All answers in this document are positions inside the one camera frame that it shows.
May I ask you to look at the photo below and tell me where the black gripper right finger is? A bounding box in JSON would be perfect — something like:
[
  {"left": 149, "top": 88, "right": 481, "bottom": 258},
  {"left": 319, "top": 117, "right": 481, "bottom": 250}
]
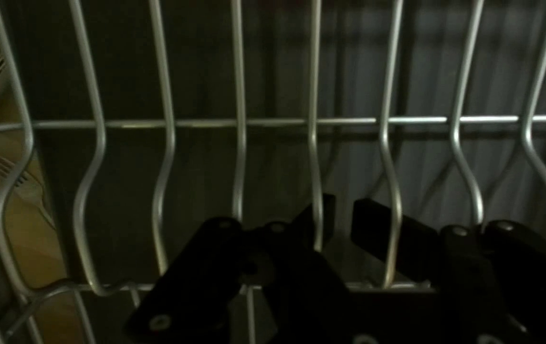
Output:
[{"left": 350, "top": 195, "right": 546, "bottom": 344}]

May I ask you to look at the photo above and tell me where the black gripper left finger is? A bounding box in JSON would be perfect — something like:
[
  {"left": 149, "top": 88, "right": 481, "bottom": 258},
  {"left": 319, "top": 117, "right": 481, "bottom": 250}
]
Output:
[{"left": 124, "top": 191, "right": 353, "bottom": 344}]

